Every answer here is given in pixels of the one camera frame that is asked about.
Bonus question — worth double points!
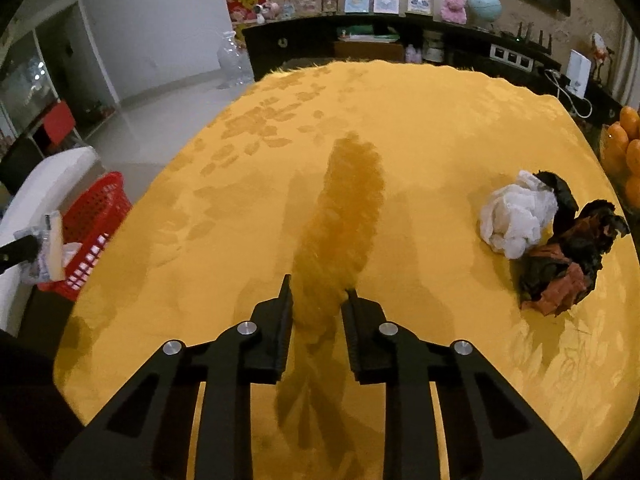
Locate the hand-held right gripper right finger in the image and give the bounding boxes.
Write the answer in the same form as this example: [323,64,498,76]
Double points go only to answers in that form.
[341,287,583,480]

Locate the white crumpled tissue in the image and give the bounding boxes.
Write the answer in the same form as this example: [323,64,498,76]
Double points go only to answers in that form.
[479,170,558,260]

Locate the white cable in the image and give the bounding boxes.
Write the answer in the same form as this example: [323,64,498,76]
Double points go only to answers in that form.
[545,69,593,118]

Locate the dark side table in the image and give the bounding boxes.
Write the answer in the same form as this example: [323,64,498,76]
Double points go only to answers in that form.
[0,280,88,480]

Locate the white upright device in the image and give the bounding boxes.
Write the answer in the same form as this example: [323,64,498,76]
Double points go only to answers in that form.
[566,50,592,98]

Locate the red floral wall poster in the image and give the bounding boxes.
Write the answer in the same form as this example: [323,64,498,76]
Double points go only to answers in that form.
[225,0,266,23]

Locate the pile of oranges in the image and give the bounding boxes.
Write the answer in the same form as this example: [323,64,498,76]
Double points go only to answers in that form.
[600,106,640,191]

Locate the red stool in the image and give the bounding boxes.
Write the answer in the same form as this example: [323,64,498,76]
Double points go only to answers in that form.
[42,101,76,146]

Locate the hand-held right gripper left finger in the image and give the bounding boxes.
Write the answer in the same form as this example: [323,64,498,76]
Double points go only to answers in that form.
[50,274,295,480]

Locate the red plastic basket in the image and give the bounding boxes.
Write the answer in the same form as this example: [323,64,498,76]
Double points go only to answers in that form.
[37,171,133,302]

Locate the wooden drawer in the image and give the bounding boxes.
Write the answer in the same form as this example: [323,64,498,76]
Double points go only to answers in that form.
[334,40,405,62]

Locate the clear plastic packet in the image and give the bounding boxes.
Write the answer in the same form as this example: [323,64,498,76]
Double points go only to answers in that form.
[14,210,67,286]

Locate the white sofa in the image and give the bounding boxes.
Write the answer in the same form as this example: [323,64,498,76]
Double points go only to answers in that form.
[0,147,98,331]

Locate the black television cabinet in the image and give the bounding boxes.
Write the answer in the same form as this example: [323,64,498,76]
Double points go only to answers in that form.
[242,12,626,116]

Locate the yellow tablecloth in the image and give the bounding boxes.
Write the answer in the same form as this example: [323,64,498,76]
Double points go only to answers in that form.
[52,57,640,480]

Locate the black router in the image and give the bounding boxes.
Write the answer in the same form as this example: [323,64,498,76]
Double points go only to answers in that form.
[502,21,555,53]

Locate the pink plush toy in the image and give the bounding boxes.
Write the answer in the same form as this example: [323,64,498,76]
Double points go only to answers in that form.
[441,0,468,25]

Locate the clear large water bottle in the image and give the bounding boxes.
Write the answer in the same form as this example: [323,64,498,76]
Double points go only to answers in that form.
[218,31,253,87]

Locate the brown crumpled bag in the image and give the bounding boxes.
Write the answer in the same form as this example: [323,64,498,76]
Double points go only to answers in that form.
[517,200,631,317]

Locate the pale blue globe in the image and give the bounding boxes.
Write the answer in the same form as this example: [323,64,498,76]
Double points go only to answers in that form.
[467,0,502,31]

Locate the green books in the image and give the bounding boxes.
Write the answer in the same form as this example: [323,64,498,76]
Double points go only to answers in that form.
[337,25,401,42]

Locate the white power strip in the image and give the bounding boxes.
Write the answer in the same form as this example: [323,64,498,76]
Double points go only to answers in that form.
[489,44,535,71]

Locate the red white figurine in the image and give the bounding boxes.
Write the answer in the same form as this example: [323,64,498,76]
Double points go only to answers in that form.
[590,32,615,83]

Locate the beige curtain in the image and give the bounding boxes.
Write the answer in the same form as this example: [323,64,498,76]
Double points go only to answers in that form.
[612,10,640,106]

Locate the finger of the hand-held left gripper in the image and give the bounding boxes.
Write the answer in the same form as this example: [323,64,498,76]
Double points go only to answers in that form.
[0,235,42,275]

